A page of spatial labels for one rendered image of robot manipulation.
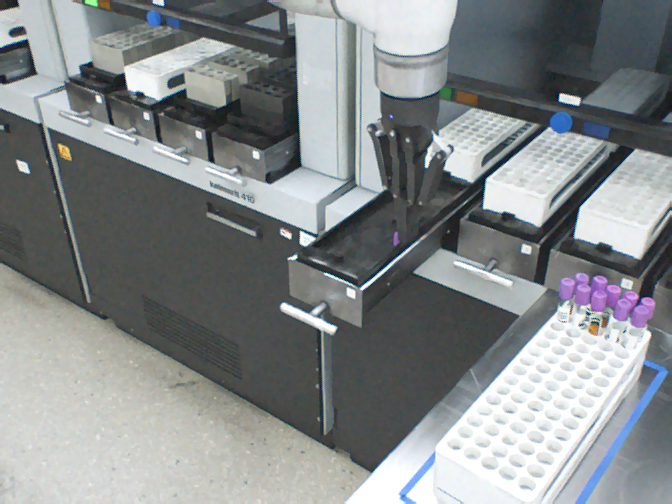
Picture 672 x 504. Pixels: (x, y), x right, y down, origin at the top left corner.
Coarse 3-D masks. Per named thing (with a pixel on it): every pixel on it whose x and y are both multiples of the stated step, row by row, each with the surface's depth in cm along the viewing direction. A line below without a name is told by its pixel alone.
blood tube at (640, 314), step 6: (642, 306) 81; (636, 312) 80; (642, 312) 80; (648, 312) 80; (636, 318) 80; (642, 318) 80; (636, 324) 81; (642, 324) 80; (630, 330) 82; (636, 330) 81; (630, 336) 82; (636, 336) 82; (630, 342) 82; (636, 342) 82; (630, 348) 83
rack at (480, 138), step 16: (480, 112) 141; (448, 128) 136; (464, 128) 136; (480, 128) 136; (496, 128) 135; (512, 128) 135; (528, 128) 143; (464, 144) 130; (480, 144) 130; (496, 144) 132; (512, 144) 138; (448, 160) 129; (464, 160) 127; (480, 160) 128; (496, 160) 134; (464, 176) 129
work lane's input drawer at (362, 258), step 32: (544, 128) 147; (384, 192) 126; (448, 192) 128; (480, 192) 129; (352, 224) 120; (384, 224) 120; (448, 224) 122; (320, 256) 110; (352, 256) 113; (384, 256) 110; (416, 256) 116; (320, 288) 110; (352, 288) 106; (384, 288) 111; (320, 320) 108; (352, 320) 109
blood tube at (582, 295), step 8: (576, 288) 84; (584, 288) 84; (576, 296) 84; (584, 296) 83; (576, 304) 84; (584, 304) 84; (576, 312) 85; (584, 312) 85; (576, 320) 85; (584, 320) 86
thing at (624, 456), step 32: (544, 320) 97; (512, 352) 92; (480, 384) 87; (640, 384) 87; (448, 416) 83; (640, 416) 83; (416, 448) 80; (608, 448) 79; (640, 448) 79; (384, 480) 76; (416, 480) 76; (576, 480) 76; (608, 480) 76; (640, 480) 76
